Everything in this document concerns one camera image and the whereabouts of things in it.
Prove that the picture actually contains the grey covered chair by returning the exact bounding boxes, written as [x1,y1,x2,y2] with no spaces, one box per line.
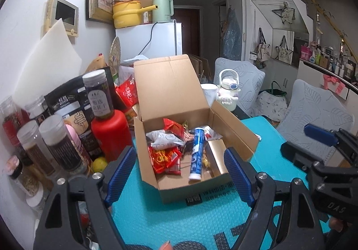
[214,57,266,119]
[275,79,354,167]

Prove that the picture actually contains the clear jar white lid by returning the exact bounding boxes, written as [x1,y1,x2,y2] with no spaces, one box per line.
[25,95,52,125]

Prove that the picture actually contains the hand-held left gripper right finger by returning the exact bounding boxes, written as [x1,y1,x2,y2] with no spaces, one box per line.
[223,147,326,250]

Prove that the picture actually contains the canvas tote bag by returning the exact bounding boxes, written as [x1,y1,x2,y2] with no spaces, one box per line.
[250,27,270,62]

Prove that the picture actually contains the black pouch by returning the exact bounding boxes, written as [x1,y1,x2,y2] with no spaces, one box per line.
[45,75,97,155]

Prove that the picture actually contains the white foam board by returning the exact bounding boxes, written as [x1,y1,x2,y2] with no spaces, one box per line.
[14,19,83,105]

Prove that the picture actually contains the yellow bamboo pole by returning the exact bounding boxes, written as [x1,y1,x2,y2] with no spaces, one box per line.
[306,0,358,57]

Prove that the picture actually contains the clear jar red contents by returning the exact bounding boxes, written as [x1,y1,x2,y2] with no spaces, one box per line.
[0,96,26,146]

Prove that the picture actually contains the brown paper bag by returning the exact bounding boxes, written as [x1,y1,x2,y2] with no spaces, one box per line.
[85,54,109,73]

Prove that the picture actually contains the white patterned cloth bag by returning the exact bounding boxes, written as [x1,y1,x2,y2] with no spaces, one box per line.
[256,91,288,122]

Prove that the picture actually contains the red white packet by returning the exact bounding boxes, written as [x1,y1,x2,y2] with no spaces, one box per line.
[163,118,185,139]

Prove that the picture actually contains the yellow green lemon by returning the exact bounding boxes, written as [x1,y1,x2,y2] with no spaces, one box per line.
[92,157,108,174]

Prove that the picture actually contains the blue plastic bag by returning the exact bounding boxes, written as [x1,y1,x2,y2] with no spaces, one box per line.
[222,8,242,62]

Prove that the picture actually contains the red snack packet yellow print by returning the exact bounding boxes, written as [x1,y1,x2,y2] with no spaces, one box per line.
[148,146,182,176]

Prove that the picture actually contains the white cup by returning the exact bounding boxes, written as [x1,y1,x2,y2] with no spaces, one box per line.
[200,84,220,108]

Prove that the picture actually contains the round woven trivet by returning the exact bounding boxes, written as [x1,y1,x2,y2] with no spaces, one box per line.
[109,37,121,74]

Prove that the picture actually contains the dark jar with grey label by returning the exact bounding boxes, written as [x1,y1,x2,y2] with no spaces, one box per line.
[82,69,115,120]

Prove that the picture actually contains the cardboard box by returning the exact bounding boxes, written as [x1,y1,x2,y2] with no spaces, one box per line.
[133,54,259,205]

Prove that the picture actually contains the black power cable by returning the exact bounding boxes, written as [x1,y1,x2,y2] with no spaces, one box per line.
[137,23,157,56]

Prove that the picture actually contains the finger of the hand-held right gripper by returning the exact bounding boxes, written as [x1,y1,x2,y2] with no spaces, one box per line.
[304,124,358,167]
[280,142,328,174]

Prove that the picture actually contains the person's right hand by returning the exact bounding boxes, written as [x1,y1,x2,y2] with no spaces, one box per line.
[326,217,347,235]

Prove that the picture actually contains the row of bottles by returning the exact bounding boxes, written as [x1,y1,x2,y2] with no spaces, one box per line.
[300,42,358,83]

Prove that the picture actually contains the teal bubble mat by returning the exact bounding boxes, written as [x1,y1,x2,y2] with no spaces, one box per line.
[108,116,330,250]

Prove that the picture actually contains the tall jar brown contents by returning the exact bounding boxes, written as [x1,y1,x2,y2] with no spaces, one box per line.
[17,121,56,176]

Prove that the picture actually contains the white cartoon kettle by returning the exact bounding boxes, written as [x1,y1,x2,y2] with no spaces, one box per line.
[217,69,241,112]

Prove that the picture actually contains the dark brown door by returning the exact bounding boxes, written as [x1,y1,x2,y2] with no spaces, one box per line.
[173,7,200,55]

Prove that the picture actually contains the pink cloth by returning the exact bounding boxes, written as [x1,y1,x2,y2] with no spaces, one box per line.
[323,73,346,94]

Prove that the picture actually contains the pink bottle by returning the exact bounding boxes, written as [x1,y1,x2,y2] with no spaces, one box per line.
[66,124,93,165]

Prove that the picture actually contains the wall intercom panel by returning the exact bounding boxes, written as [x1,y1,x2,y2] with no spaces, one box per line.
[43,0,79,44]

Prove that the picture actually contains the silver foil packet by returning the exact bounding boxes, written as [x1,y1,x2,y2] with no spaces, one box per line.
[203,125,221,141]

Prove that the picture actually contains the gold carton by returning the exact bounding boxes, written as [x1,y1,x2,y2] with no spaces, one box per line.
[205,138,233,178]

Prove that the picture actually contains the jar of oats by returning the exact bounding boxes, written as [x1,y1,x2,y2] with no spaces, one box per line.
[13,174,45,206]

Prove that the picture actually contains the red bottle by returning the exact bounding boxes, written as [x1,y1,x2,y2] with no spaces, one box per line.
[91,109,132,162]

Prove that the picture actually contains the red packets bundle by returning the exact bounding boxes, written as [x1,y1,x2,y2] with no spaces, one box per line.
[115,75,139,108]

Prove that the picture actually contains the white patterned snack bag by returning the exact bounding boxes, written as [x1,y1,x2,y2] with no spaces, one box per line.
[145,130,186,151]

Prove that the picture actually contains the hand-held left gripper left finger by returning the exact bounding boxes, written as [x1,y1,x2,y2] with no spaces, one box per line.
[33,145,137,250]

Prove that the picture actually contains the white fridge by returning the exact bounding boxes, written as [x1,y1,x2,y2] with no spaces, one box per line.
[115,21,183,72]

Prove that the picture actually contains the green bag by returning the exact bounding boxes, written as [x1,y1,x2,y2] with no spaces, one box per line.
[268,81,288,97]

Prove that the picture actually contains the yellow pot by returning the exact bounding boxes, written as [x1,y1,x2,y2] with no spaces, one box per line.
[112,0,156,29]

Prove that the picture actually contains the white counter cabinet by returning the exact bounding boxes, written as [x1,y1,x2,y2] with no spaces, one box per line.
[296,58,358,105]

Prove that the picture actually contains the tall jar dark contents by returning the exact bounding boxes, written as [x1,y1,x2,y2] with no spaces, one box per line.
[39,114,88,175]

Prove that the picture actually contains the pale green kettle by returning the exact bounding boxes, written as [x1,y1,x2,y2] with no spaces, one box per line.
[152,0,174,23]

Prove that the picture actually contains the blue tube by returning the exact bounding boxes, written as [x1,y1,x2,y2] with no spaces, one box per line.
[188,127,207,182]

